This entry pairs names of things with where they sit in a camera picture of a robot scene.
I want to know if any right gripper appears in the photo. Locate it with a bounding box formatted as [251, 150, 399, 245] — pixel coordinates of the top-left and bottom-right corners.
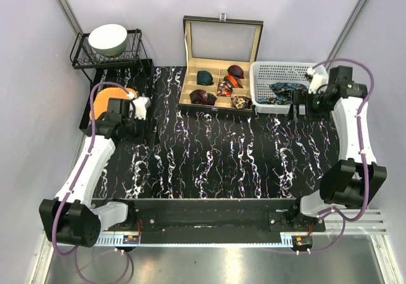
[285, 89, 331, 122]

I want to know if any blue patterned necktie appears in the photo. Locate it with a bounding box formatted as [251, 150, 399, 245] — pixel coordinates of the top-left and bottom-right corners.
[256, 82, 308, 105]

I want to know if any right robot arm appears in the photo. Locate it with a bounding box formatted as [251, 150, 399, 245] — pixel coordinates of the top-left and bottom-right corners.
[285, 65, 387, 231]

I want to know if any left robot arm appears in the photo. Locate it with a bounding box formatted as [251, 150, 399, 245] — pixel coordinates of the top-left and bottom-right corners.
[39, 97, 150, 247]

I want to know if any white plastic basket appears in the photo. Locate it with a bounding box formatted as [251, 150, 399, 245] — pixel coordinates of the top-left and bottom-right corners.
[249, 61, 315, 115]

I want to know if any beige floral rolled tie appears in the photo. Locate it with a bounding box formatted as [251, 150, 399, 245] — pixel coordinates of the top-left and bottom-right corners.
[231, 96, 252, 110]

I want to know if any black tray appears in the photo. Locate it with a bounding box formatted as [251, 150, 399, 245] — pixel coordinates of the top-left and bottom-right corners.
[79, 59, 155, 134]

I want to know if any orange striped rolled tie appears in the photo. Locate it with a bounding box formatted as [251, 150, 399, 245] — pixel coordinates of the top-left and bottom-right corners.
[223, 75, 243, 88]

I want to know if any red floral rolled tie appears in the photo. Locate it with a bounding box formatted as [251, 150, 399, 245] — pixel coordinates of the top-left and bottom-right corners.
[216, 82, 233, 97]

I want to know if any maroon striped rolled tie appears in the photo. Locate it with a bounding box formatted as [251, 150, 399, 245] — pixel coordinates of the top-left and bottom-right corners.
[227, 65, 244, 79]

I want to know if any dark red rolled tie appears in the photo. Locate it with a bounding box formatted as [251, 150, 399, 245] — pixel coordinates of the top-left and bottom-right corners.
[190, 89, 217, 106]

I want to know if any dark green rolled tie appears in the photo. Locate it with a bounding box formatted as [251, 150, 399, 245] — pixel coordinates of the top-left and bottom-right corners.
[197, 70, 214, 86]

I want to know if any white green bowl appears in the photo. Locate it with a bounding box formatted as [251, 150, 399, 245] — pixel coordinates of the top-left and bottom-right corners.
[88, 24, 128, 57]

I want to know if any black tie storage box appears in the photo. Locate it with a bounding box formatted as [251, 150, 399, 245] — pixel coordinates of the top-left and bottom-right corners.
[178, 14, 263, 117]

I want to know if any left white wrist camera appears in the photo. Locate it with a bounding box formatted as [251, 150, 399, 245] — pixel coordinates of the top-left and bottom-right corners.
[126, 93, 151, 120]

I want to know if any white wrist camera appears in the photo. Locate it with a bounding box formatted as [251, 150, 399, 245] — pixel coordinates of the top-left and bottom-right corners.
[126, 93, 151, 120]
[305, 65, 329, 94]

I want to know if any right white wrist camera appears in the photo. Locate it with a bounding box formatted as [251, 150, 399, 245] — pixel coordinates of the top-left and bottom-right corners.
[305, 65, 329, 94]

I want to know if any black wire dish rack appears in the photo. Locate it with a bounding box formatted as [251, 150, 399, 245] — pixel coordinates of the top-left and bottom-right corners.
[69, 29, 146, 70]

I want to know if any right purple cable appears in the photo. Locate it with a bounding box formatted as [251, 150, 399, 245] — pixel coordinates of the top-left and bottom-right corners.
[266, 58, 376, 255]

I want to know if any purple cable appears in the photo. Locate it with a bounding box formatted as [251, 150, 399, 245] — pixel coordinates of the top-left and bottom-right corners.
[50, 81, 135, 282]
[266, 58, 376, 255]

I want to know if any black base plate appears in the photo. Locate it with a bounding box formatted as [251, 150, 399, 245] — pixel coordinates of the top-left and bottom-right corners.
[109, 198, 326, 247]

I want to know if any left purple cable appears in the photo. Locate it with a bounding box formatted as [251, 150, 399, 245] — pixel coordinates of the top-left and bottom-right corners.
[50, 81, 135, 282]

